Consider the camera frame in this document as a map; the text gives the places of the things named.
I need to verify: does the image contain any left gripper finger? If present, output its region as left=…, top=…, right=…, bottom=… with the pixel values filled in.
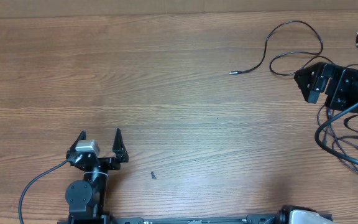
left=66, top=130, right=86, bottom=159
left=112, top=128, right=129, bottom=163

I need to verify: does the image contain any black USB-A cable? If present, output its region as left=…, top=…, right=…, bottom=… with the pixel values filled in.
left=316, top=104, right=358, bottom=180

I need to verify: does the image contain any black USB-C cable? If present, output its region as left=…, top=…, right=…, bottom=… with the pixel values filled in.
left=229, top=20, right=358, bottom=77

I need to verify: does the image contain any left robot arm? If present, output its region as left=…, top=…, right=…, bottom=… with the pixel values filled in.
left=65, top=129, right=129, bottom=224

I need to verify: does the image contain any small black debris piece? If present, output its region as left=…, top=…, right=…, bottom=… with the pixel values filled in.
left=150, top=172, right=157, bottom=180

